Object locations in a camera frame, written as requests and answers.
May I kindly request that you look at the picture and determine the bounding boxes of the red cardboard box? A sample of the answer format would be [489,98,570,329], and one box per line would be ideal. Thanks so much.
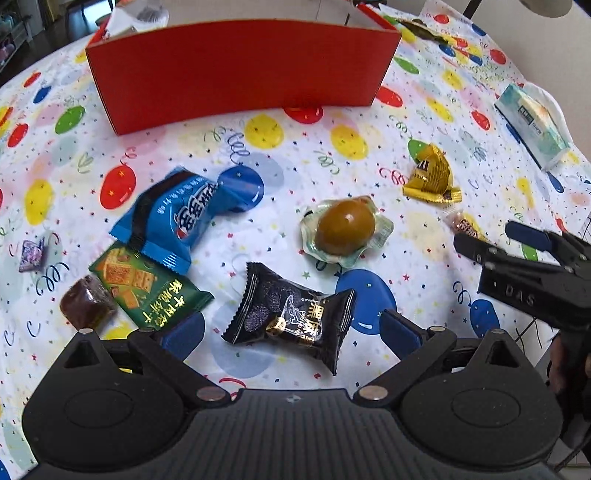
[85,1,402,135]

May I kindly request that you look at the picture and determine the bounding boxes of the grey desk lamp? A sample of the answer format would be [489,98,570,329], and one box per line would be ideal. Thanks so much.
[462,0,588,20]

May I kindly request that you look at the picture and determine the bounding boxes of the brown jelly cube candy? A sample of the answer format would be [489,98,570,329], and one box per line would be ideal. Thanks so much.
[60,274,117,330]

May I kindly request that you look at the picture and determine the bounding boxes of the small pink candy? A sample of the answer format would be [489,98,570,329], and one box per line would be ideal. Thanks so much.
[444,208,488,241]

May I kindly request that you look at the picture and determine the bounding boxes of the yellow gold candy packet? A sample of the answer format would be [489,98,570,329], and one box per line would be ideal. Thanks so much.
[403,144,463,205]

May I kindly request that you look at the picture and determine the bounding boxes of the person's right hand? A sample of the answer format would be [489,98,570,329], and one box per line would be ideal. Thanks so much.
[548,330,590,420]

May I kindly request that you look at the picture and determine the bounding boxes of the silver white snack bag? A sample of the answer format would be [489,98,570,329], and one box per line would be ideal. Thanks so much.
[106,0,169,38]

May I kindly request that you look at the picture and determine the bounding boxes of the black cookie packet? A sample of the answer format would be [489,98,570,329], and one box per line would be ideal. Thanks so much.
[222,262,358,374]

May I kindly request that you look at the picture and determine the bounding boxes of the purple candy wrapper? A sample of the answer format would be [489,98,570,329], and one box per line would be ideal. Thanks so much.
[18,238,45,273]

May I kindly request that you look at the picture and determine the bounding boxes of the tissue pack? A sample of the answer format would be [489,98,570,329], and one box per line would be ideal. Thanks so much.
[495,82,574,171]

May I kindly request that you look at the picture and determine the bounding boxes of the braised egg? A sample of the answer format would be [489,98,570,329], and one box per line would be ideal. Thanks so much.
[300,196,394,269]

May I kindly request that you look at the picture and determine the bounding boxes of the blue snack packet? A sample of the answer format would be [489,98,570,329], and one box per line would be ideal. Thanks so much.
[110,165,264,275]

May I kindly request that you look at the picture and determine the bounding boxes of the green cracker packet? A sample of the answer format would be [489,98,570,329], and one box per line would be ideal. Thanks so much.
[89,241,213,330]

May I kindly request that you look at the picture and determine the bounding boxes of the balloon pattern tablecloth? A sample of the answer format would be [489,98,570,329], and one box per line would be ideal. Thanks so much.
[1,1,590,479]

